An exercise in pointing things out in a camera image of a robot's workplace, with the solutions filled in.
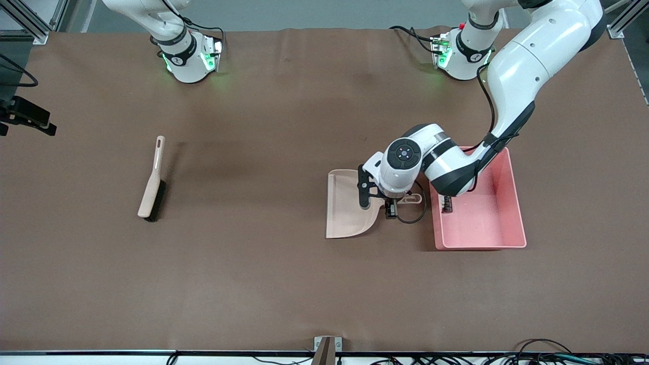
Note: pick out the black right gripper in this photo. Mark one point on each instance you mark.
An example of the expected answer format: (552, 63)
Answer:
(20, 111)

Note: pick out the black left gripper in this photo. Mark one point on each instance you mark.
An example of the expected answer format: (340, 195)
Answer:
(391, 207)

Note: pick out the beige plastic dustpan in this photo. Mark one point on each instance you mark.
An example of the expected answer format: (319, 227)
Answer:
(345, 218)

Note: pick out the dark brown cylindrical capacitor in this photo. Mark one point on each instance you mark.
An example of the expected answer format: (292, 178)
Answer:
(447, 205)

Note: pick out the beige brush with black bristles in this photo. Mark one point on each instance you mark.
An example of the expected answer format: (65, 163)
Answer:
(150, 195)

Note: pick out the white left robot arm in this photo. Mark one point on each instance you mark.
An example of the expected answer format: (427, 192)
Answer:
(532, 66)

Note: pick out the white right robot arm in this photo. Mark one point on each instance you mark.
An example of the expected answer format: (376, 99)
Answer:
(187, 63)

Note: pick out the pink plastic bin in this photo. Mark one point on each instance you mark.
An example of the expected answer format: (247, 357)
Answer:
(487, 223)

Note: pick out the brown table cover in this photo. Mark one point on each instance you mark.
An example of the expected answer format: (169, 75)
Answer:
(253, 284)

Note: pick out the aluminium frame profile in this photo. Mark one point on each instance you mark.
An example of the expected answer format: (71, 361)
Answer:
(616, 31)
(38, 34)

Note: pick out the metal table edge bracket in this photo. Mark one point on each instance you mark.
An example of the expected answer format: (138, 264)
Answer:
(338, 344)

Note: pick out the brown post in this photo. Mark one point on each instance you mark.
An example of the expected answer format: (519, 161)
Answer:
(324, 355)

